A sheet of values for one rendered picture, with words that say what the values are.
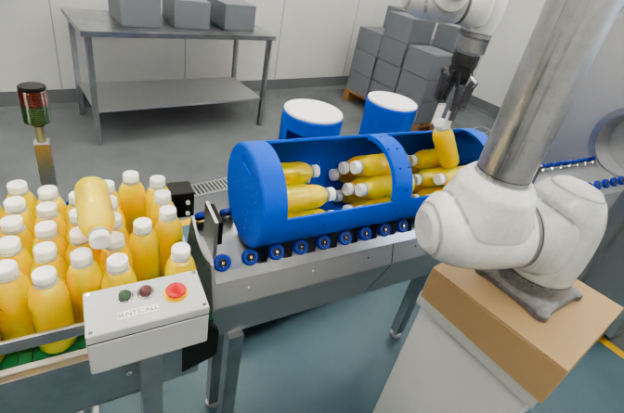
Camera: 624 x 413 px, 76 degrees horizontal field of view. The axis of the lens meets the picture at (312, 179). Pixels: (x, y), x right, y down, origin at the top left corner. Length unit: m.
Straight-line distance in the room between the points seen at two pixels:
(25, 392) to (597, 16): 1.19
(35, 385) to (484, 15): 1.33
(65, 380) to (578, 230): 1.07
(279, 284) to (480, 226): 0.60
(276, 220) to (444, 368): 0.57
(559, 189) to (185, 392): 1.61
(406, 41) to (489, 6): 3.52
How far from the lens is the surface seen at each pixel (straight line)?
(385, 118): 2.17
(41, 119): 1.28
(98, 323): 0.79
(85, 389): 1.08
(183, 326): 0.81
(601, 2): 0.74
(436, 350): 1.15
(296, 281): 1.19
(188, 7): 3.65
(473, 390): 1.14
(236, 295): 1.13
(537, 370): 0.98
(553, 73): 0.74
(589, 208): 0.94
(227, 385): 1.55
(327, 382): 2.05
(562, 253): 0.95
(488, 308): 0.97
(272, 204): 0.96
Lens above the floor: 1.70
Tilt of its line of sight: 30 degrees down
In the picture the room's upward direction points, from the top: 12 degrees clockwise
